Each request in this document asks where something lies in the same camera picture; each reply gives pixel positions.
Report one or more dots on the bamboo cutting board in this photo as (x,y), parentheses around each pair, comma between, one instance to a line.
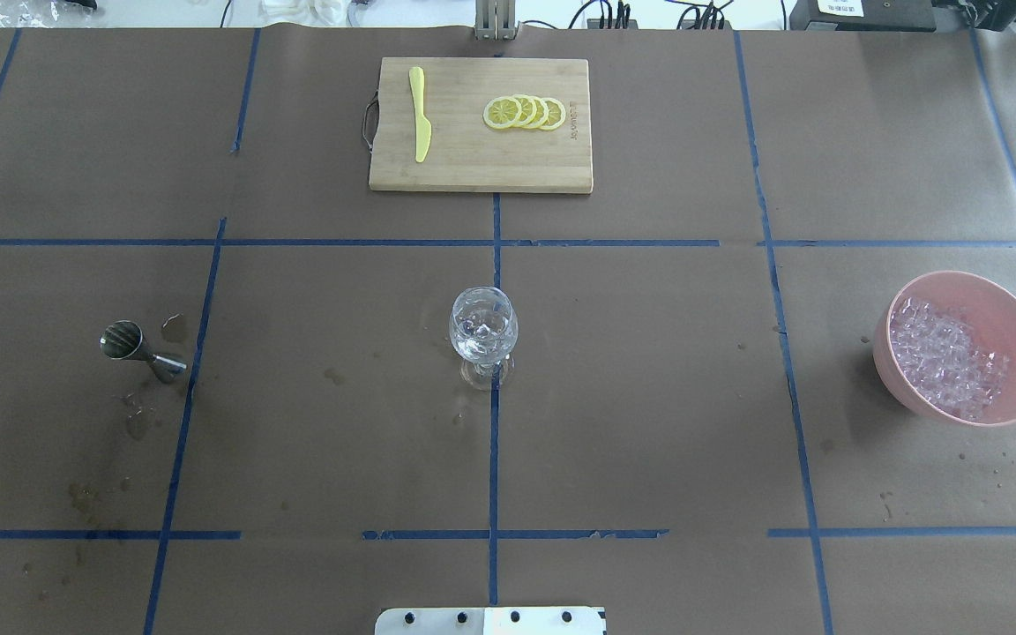
(466,155)

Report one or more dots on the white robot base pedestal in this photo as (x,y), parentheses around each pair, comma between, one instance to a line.
(493,620)

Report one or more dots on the aluminium frame post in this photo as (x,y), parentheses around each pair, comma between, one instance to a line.
(495,20)

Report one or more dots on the yellow plastic knife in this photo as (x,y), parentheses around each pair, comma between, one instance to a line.
(423,126)

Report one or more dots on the steel cocktail jigger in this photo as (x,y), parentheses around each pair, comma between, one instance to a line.
(124,340)

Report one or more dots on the clear wine glass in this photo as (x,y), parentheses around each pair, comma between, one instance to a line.
(486,366)

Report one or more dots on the black box device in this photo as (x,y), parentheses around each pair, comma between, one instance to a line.
(863,16)

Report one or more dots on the pink bowl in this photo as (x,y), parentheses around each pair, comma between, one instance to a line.
(986,308)

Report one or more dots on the black power strip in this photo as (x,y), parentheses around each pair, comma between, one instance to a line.
(607,16)
(703,17)

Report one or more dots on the ice cube in glass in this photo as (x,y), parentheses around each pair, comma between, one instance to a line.
(479,328)

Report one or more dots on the clear ice cubes pile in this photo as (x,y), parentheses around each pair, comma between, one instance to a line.
(938,353)

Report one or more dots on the black power strip right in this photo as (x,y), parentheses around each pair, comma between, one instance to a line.
(703,17)

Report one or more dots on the black power strip left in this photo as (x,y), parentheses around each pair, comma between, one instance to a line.
(607,16)

